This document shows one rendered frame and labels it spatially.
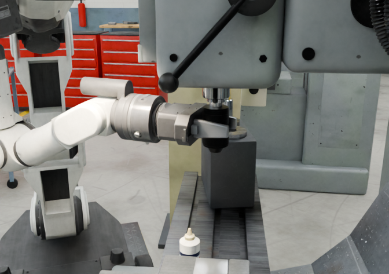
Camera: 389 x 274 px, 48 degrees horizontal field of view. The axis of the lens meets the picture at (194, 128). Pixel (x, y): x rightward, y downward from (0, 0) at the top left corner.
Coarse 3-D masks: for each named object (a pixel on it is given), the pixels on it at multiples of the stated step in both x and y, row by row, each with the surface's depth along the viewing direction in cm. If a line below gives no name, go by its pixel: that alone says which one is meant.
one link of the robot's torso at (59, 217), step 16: (80, 144) 138; (64, 160) 144; (80, 160) 140; (32, 176) 138; (48, 176) 143; (64, 176) 145; (48, 192) 149; (64, 192) 151; (48, 208) 150; (64, 208) 151; (80, 208) 157; (48, 224) 151; (64, 224) 153; (80, 224) 156
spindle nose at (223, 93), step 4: (204, 88) 74; (208, 88) 74; (212, 88) 73; (220, 88) 73; (204, 92) 75; (208, 92) 74; (220, 92) 74; (224, 92) 74; (228, 92) 75; (204, 96) 75; (208, 96) 74; (220, 96) 74; (224, 96) 74; (228, 96) 75
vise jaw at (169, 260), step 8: (168, 256) 77; (176, 256) 77; (184, 256) 77; (168, 264) 74; (176, 264) 74; (184, 264) 74; (192, 264) 74; (160, 272) 72; (168, 272) 72; (176, 272) 72; (184, 272) 72; (192, 272) 72
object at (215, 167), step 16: (240, 128) 119; (240, 144) 113; (208, 160) 117; (224, 160) 114; (240, 160) 114; (208, 176) 118; (224, 176) 115; (240, 176) 115; (208, 192) 119; (224, 192) 116; (240, 192) 117
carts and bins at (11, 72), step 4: (8, 68) 366; (12, 68) 391; (8, 72) 366; (12, 72) 380; (8, 76) 355; (12, 76) 394; (12, 80) 395; (12, 84) 396; (12, 88) 397; (16, 92) 401; (16, 96) 400; (16, 100) 401; (16, 104) 402; (16, 108) 403; (16, 112) 404; (12, 172) 342; (12, 176) 343; (8, 180) 344; (12, 180) 344; (16, 180) 346; (8, 184) 344; (12, 184) 345; (16, 184) 346; (12, 188) 346
